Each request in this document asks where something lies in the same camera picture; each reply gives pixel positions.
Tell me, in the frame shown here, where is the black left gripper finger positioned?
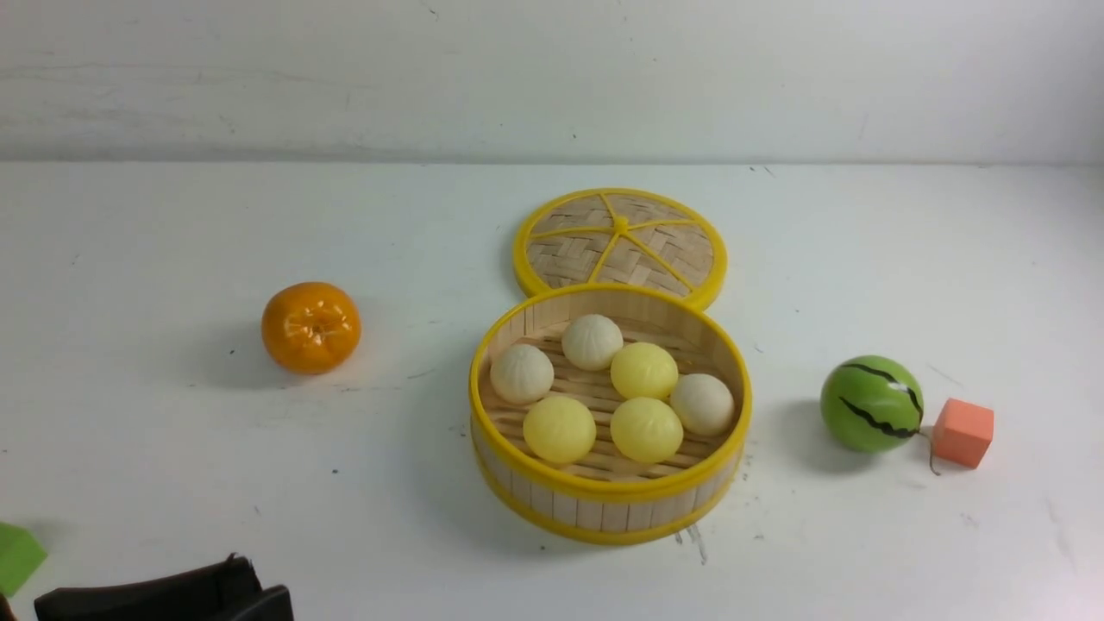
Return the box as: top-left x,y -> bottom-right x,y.
34,555 -> 263,620

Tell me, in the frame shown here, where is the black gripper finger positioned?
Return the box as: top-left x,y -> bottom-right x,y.
220,585 -> 293,621

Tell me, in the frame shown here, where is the yellow bun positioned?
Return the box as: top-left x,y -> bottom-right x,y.
611,343 -> 680,400
611,397 -> 684,464
522,394 -> 597,465

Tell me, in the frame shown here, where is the white bun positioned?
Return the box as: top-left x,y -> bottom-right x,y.
668,373 -> 735,436
489,343 -> 555,406
561,314 -> 624,371

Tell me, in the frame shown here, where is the white bun front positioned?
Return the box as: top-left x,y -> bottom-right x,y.
561,314 -> 624,371

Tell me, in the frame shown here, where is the bamboo steamer tray yellow rim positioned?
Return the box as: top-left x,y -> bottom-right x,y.
468,283 -> 752,545

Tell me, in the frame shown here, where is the woven bamboo steamer lid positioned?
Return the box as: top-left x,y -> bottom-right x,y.
510,187 -> 728,311

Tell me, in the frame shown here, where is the green block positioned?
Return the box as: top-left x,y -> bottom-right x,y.
0,522 -> 47,599

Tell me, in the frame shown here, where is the orange toy tangerine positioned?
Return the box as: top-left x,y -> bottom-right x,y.
261,280 -> 362,376

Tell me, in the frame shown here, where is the green toy watermelon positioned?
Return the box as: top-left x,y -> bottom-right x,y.
819,354 -> 942,476

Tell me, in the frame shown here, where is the orange foam cube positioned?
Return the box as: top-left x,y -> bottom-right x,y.
931,398 -> 996,469

